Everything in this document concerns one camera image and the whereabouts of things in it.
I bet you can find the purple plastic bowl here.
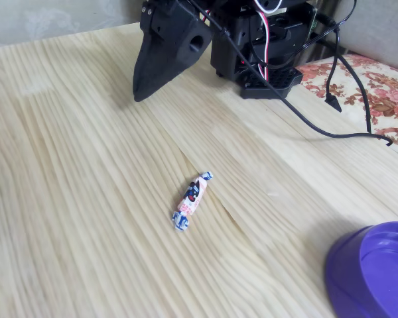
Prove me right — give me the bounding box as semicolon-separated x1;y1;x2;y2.
324;221;398;318

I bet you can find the floral patterned cloth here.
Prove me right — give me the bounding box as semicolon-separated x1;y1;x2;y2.
295;54;398;162

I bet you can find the black cable with pointed plug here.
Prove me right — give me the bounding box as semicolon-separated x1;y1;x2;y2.
318;0;358;113

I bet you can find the white blue candy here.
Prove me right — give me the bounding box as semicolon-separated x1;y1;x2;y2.
171;171;214;232

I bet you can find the long thin black cable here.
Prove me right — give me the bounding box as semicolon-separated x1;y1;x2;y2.
188;0;394;146

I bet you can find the grey upholstered sofa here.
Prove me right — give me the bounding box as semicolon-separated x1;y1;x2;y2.
331;0;398;74

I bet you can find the red white servo wire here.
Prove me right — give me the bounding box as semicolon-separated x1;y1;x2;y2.
253;0;283;82

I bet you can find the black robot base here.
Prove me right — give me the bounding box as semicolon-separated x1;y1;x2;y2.
210;15;304;100

